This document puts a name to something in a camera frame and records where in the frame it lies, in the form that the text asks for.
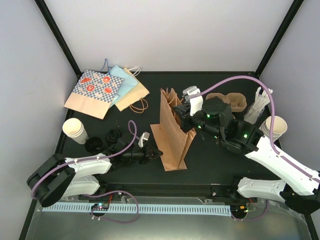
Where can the white straws in holder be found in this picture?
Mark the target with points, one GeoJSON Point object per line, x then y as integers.
{"type": "Point", "coordinates": [257, 108]}

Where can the brown paper bag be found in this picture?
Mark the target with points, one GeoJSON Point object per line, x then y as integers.
{"type": "Point", "coordinates": [169, 138]}

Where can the left black frame post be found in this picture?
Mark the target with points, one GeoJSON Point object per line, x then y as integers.
{"type": "Point", "coordinates": [45, 11]}

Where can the near black lid stack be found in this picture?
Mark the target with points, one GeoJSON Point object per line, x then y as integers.
{"type": "Point", "coordinates": [94, 145]}

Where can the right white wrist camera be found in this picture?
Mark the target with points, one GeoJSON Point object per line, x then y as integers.
{"type": "Point", "coordinates": [193, 96]}

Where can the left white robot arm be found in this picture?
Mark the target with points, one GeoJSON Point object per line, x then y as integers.
{"type": "Point", "coordinates": [60, 177]}

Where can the light blue cable duct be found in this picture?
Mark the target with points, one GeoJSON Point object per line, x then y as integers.
{"type": "Point", "coordinates": [158, 209]}

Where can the light blue paper bag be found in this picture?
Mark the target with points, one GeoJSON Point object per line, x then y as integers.
{"type": "Point", "coordinates": [129, 82]}

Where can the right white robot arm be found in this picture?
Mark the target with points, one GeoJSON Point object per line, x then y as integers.
{"type": "Point", "coordinates": [298, 186]}

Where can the small circuit board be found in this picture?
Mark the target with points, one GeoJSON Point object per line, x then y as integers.
{"type": "Point", "coordinates": [100, 207]}

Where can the far pulp cup carrier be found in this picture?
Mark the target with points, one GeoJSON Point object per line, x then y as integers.
{"type": "Point", "coordinates": [236, 100]}

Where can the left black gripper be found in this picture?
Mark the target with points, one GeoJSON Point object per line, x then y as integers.
{"type": "Point", "coordinates": [148, 156]}

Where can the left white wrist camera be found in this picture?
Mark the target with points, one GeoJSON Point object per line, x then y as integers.
{"type": "Point", "coordinates": [144, 137]}

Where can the right paper cup stack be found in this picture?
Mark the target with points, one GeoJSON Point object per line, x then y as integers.
{"type": "Point", "coordinates": [279, 127]}

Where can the left paper cup stack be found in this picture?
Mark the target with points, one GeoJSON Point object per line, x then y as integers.
{"type": "Point", "coordinates": [75, 130]}

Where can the blue checkered paper bag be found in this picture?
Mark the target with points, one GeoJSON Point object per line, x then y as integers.
{"type": "Point", "coordinates": [94, 93]}

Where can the black frame post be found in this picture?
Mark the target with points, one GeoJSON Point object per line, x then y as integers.
{"type": "Point", "coordinates": [286, 22]}
{"type": "Point", "coordinates": [45, 11]}

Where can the right black frame post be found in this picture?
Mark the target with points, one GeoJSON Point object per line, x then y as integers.
{"type": "Point", "coordinates": [286, 22]}

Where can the black lid stack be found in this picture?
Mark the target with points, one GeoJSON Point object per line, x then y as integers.
{"type": "Point", "coordinates": [94, 145]}
{"type": "Point", "coordinates": [112, 136]}

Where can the tan paper bag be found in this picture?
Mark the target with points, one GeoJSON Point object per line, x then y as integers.
{"type": "Point", "coordinates": [136, 94]}

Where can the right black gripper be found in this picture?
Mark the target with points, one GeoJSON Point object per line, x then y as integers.
{"type": "Point", "coordinates": [182, 111]}

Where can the paper cup stack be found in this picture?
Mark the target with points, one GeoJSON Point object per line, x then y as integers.
{"type": "Point", "coordinates": [279, 127]}
{"type": "Point", "coordinates": [75, 130]}

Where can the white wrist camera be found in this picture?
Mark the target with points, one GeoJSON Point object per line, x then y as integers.
{"type": "Point", "coordinates": [193, 96]}
{"type": "Point", "coordinates": [144, 137]}

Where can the far black lid stack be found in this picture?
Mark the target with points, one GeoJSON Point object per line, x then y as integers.
{"type": "Point", "coordinates": [112, 136]}

